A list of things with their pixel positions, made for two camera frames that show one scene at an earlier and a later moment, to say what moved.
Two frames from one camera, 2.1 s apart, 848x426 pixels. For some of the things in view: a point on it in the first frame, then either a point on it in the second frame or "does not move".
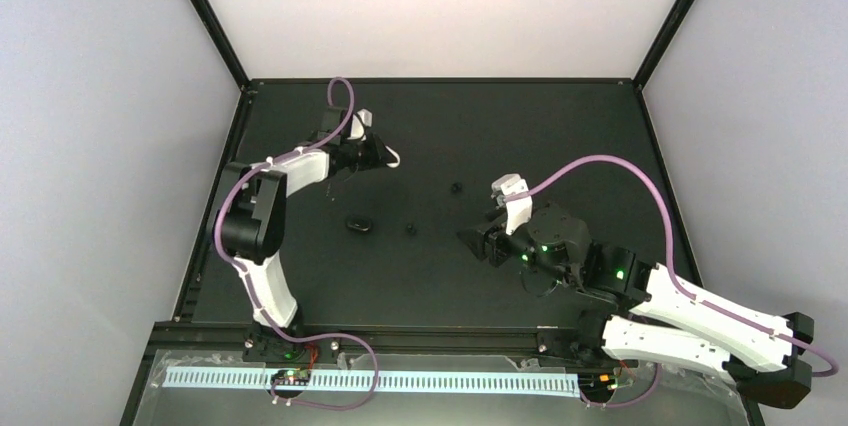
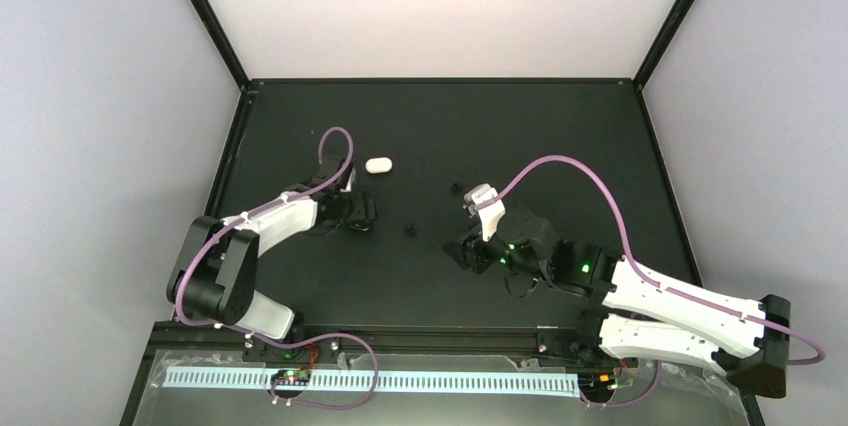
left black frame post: (208, 14) does not move
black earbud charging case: (360, 223) does not move
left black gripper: (374, 155) → (357, 209)
